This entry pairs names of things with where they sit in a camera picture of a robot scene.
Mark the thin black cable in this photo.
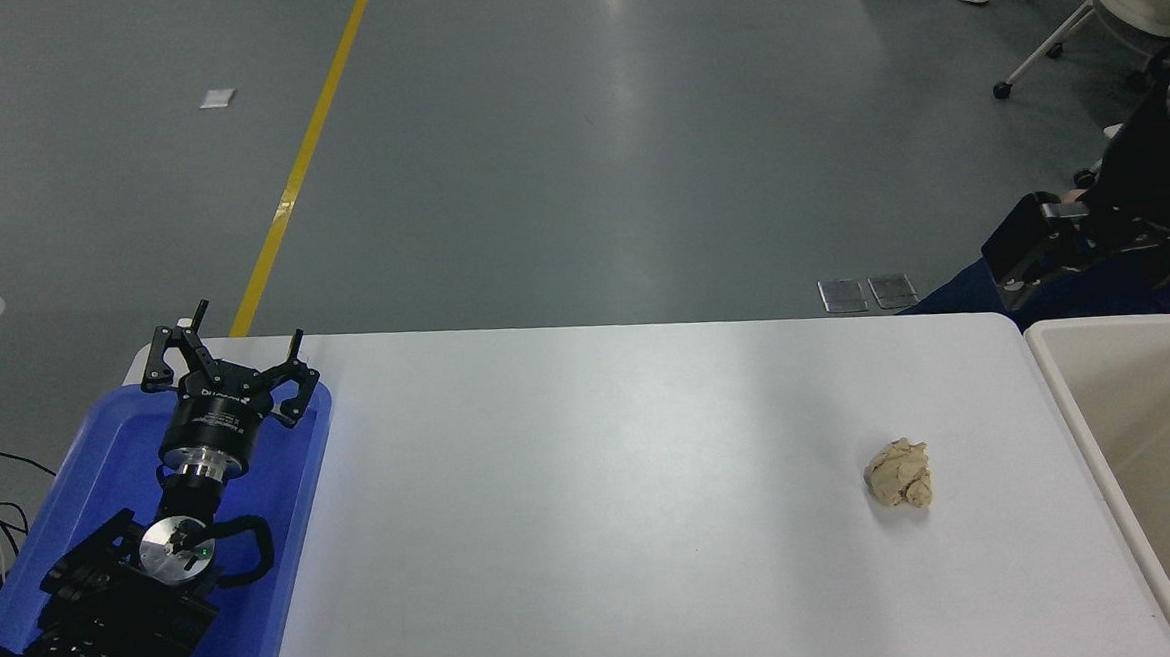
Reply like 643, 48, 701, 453
0, 436, 58, 481

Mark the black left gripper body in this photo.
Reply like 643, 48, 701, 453
154, 373, 276, 472

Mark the large pale bin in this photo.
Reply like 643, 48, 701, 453
1023, 313, 1170, 657

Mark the silver floor plate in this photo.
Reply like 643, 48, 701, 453
868, 272, 919, 311
818, 277, 870, 315

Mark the white-armed wheeled office chair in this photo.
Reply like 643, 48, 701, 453
1072, 123, 1131, 190

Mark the grey wheeled office chair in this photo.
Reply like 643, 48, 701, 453
988, 0, 1170, 103

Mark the blue plastic tray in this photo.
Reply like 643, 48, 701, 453
0, 374, 348, 657

